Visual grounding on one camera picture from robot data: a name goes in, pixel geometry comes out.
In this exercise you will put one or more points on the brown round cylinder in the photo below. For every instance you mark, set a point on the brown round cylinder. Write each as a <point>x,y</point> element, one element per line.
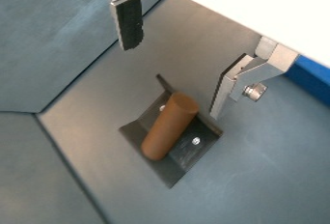
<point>180,110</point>

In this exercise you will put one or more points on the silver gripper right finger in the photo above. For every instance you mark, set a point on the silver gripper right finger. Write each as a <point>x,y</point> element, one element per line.
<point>242,78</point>

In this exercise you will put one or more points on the blue block with shaped holes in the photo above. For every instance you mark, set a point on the blue block with shaped holes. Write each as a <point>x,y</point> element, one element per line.
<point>311,77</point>

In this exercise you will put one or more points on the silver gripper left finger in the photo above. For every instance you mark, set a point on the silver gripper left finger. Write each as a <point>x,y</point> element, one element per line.
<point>126,12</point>

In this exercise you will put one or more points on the black curved cradle stand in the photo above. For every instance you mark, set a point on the black curved cradle stand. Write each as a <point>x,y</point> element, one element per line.
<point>195,141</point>

